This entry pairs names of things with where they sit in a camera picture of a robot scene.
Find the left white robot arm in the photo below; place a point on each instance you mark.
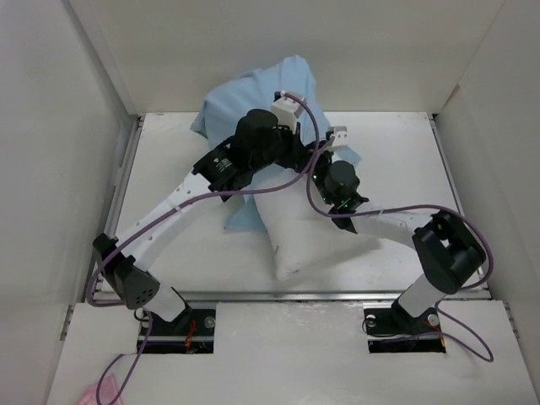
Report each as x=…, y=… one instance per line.
x=124, y=261

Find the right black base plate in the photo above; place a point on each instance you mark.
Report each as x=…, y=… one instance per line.
x=392, y=322

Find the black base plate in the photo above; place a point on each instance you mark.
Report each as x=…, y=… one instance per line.
x=392, y=322
x=199, y=321

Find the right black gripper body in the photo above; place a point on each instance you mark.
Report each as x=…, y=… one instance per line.
x=323, y=167

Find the white pillow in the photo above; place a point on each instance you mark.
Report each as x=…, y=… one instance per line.
x=304, y=241

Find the pink plastic bag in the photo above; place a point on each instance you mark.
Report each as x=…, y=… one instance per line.
x=107, y=392

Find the aluminium front rail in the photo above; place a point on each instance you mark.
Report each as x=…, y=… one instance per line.
x=236, y=296

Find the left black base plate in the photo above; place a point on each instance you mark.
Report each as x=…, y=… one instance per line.
x=199, y=321

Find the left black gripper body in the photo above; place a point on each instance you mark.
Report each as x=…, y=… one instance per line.
x=283, y=151

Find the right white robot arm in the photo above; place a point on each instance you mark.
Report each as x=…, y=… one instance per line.
x=449, y=249

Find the light blue pillowcase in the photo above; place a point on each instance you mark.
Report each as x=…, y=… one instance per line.
x=225, y=105

